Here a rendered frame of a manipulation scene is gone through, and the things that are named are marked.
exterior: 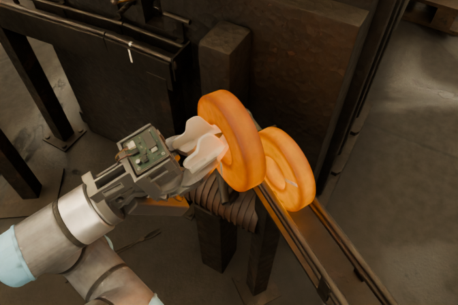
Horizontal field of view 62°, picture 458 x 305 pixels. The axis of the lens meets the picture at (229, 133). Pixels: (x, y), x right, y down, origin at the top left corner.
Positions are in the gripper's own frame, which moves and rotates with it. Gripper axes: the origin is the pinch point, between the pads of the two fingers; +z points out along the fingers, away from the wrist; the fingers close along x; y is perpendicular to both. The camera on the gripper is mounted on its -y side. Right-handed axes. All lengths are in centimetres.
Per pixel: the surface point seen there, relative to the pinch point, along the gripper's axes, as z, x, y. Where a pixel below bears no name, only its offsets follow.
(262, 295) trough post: -13, -3, -83
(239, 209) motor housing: -4.4, 3.8, -33.5
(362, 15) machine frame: 33.0, 10.1, -5.8
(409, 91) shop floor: 93, 41, -112
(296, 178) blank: 5.7, -7.2, -10.3
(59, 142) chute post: -52, 90, -71
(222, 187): -5.1, 7.6, -27.5
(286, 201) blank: 3.2, -6.5, -18.6
